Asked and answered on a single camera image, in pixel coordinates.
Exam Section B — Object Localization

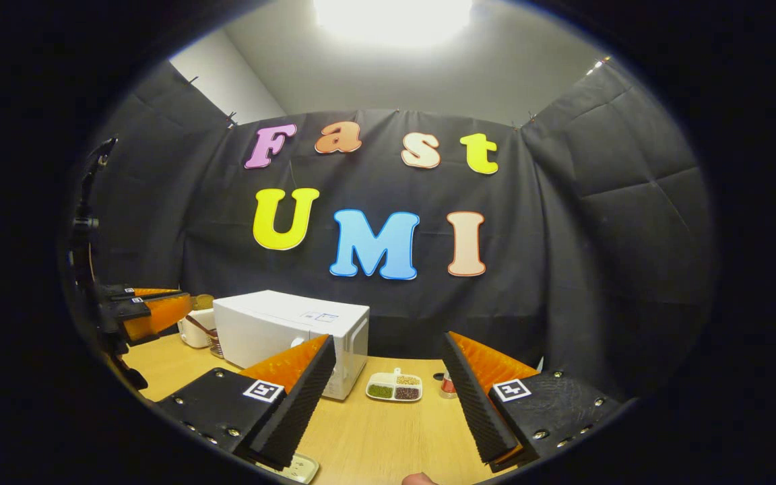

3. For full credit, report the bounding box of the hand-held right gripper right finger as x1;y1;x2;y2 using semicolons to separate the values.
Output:
441;331;624;473

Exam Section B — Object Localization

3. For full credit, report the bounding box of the white divided dish with beans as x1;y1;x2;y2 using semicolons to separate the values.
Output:
365;368;424;403

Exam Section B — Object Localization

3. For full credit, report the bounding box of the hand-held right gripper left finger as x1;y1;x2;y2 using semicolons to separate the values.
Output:
156;334;337;471

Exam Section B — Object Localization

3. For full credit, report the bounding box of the large ceiling light panel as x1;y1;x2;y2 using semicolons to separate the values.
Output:
314;0;475;46

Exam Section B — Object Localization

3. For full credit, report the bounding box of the white toaster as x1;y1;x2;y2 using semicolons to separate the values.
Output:
177;307;217;350

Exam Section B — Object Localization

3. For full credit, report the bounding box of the small cream plate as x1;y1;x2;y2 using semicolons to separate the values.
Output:
257;453;320;484

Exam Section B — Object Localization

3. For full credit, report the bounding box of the white microwave oven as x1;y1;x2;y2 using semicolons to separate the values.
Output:
213;290;370;401

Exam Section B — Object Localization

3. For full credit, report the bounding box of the black backdrop cloth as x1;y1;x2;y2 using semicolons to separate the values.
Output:
68;57;719;398

